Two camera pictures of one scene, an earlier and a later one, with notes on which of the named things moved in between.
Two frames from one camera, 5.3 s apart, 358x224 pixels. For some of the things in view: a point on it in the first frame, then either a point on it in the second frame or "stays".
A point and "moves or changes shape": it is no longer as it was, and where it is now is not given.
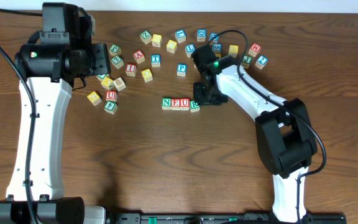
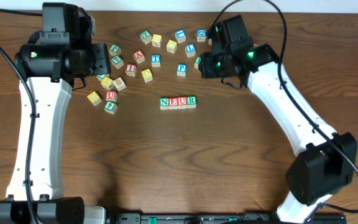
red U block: x=184 y=104 moves or changes shape
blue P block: x=181 y=70 stays
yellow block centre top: x=171 y=46 stays
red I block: x=130 y=70 stays
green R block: x=194 y=106 moves or changes shape
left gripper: x=101 y=59 stays
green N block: x=166 y=103 stays
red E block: x=175 y=104 stays
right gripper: x=207 y=96 to x=217 y=32
